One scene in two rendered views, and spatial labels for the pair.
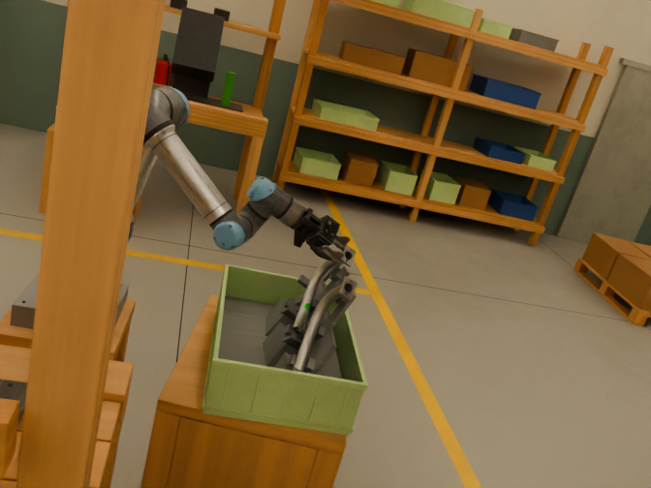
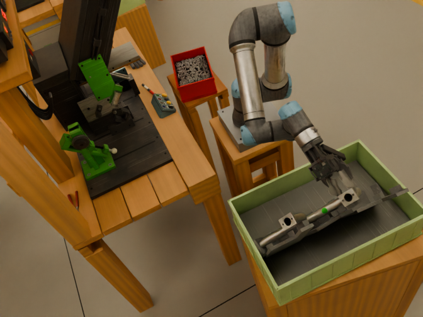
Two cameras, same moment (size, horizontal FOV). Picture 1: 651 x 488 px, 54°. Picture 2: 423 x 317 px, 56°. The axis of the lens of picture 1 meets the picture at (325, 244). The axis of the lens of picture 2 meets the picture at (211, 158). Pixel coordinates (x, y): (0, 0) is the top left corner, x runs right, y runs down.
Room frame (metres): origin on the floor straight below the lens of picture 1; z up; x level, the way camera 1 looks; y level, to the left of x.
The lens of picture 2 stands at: (1.42, -0.71, 2.30)
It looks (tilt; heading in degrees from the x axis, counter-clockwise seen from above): 49 degrees down; 92
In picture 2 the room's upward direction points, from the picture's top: 17 degrees counter-clockwise
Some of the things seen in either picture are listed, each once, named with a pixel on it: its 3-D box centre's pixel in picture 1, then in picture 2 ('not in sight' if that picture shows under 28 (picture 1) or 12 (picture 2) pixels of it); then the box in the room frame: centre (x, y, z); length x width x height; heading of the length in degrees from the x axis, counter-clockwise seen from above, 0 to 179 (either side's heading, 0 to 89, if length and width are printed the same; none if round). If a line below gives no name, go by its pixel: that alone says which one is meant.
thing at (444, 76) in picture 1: (437, 115); not in sight; (6.76, -0.78, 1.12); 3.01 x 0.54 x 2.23; 104
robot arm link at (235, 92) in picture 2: not in sight; (245, 92); (1.62, 0.66, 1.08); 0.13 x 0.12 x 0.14; 173
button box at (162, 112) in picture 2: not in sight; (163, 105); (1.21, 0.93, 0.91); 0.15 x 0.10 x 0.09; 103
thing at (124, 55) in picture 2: not in sight; (101, 65); (0.96, 1.14, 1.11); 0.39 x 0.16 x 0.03; 13
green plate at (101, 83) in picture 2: not in sight; (97, 74); (0.95, 0.99, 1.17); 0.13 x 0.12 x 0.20; 103
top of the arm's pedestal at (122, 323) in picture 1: (69, 320); (250, 129); (1.61, 0.66, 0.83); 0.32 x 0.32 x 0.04; 11
